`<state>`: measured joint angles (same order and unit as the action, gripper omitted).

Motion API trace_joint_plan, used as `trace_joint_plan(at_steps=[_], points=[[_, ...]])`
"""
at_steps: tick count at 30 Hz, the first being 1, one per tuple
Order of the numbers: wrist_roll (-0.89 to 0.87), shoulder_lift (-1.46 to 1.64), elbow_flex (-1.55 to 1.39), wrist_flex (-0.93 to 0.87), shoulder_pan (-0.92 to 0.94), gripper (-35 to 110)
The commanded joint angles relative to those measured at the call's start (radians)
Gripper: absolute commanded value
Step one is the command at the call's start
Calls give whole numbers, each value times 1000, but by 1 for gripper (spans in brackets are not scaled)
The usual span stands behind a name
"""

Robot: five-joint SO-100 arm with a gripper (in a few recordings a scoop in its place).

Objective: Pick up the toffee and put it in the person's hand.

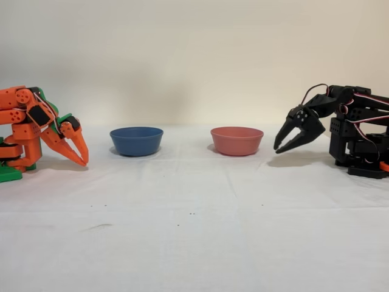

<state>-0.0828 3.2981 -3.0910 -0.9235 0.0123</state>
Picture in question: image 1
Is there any green arm base plate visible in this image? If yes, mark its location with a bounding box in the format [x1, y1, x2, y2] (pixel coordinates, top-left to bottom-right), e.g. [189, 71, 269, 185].
[0, 136, 37, 183]

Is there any white tablecloth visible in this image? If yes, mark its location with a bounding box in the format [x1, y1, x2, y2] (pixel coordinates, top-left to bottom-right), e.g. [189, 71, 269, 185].
[0, 123, 389, 292]

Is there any pink bowl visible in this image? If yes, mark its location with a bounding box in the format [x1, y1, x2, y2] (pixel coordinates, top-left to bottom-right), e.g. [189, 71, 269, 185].
[210, 127, 264, 157]

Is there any blue bowl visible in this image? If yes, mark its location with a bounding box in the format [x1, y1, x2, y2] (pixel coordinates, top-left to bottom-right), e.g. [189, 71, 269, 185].
[109, 127, 164, 158]

